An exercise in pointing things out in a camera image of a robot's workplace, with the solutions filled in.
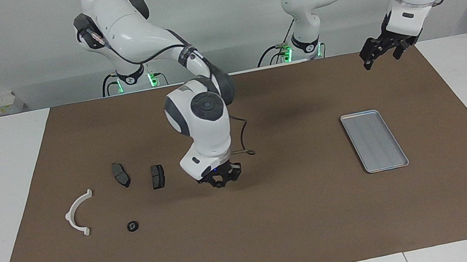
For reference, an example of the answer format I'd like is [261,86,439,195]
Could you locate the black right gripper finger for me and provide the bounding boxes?
[220,162,246,186]
[196,174,220,191]

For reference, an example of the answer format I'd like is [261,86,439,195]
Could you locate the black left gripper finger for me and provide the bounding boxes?
[390,35,423,61]
[357,34,394,72]

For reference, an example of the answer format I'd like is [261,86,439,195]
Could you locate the silver metal tray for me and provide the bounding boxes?
[339,105,411,178]

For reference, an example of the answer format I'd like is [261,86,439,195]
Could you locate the dark grey rectangular brake pad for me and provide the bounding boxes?
[149,163,168,191]

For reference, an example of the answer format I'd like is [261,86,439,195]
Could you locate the brown table mat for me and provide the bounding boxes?
[0,32,467,262]

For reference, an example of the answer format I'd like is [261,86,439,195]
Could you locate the dark grey curved brake pad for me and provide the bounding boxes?
[110,160,132,191]

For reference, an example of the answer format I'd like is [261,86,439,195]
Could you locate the black left base cable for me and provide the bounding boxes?
[250,19,303,68]

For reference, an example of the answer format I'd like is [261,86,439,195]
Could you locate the black base cable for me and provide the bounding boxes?
[99,72,122,98]
[250,19,303,68]

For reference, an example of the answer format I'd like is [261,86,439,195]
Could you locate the black right base cable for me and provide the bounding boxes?
[99,72,122,98]

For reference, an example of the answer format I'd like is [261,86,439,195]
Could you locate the white curved plastic bracket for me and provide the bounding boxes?
[61,188,101,240]

